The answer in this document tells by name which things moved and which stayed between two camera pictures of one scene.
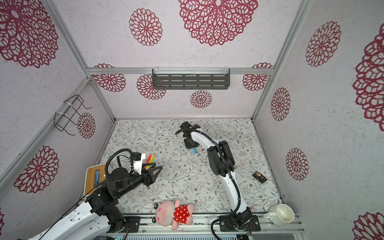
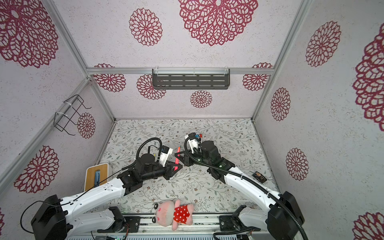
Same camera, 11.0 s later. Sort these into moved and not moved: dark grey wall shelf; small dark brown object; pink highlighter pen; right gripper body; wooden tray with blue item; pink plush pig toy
Moved: right gripper body; pink highlighter pen
Not moved: pink plush pig toy; small dark brown object; wooden tray with blue item; dark grey wall shelf
